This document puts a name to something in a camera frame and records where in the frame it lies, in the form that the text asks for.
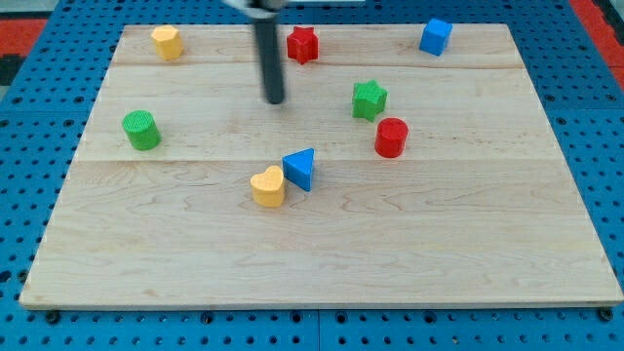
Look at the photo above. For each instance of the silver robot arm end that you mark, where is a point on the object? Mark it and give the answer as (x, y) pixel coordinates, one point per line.
(258, 9)

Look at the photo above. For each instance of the green star block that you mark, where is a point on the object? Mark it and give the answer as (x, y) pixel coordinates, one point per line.
(368, 100)

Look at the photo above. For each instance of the red star block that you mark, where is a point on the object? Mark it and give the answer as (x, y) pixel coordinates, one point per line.
(303, 44)

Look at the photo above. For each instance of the blue cube block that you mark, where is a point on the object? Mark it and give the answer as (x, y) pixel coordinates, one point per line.
(435, 37)

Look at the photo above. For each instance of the blue triangle block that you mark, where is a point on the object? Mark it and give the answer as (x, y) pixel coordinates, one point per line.
(298, 168)

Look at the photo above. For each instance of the yellow heart block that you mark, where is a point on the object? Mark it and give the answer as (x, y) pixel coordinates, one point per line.
(268, 188)

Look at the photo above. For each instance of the light wooden board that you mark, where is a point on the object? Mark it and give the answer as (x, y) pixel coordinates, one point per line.
(480, 210)

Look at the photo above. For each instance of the red cylinder block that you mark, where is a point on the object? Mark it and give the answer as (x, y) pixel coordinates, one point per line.
(391, 137)

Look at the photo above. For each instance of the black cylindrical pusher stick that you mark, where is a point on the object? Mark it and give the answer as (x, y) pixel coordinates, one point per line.
(271, 69)

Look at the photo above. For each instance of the green cylinder block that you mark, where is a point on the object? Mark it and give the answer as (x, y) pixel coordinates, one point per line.
(141, 129)

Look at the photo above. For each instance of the yellow hexagon block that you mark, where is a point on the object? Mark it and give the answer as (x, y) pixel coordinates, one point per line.
(167, 42)

